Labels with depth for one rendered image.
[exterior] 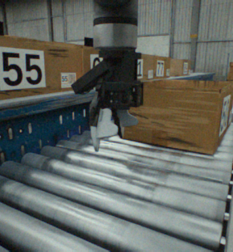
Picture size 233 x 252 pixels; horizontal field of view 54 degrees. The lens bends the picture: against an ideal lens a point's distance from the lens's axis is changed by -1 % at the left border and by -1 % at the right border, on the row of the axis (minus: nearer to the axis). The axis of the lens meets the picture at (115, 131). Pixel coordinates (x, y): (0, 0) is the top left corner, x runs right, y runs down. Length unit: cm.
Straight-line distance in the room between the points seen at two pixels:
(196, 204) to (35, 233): 26
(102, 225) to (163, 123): 39
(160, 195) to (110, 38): 31
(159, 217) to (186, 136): 32
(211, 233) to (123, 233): 12
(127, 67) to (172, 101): 22
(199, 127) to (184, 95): 9
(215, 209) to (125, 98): 26
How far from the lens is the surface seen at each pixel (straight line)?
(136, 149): 66
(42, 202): 43
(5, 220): 41
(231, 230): 39
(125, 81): 47
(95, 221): 37
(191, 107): 63
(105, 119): 47
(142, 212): 40
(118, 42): 46
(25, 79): 72
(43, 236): 36
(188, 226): 38
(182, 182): 50
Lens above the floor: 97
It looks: 16 degrees down
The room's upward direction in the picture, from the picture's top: straight up
